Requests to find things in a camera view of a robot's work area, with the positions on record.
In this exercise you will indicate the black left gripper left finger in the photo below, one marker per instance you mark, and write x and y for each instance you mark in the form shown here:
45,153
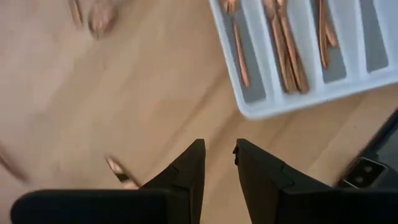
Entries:
189,174

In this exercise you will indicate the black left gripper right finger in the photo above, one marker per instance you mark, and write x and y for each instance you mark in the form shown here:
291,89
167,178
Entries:
261,180

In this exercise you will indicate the white cutlery tray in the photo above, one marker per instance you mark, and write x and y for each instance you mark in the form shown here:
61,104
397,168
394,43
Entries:
311,99

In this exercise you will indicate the table-level camera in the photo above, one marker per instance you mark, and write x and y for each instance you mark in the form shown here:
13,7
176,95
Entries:
363,172

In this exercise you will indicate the copper knife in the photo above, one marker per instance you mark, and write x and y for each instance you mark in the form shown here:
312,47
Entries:
281,53
295,56

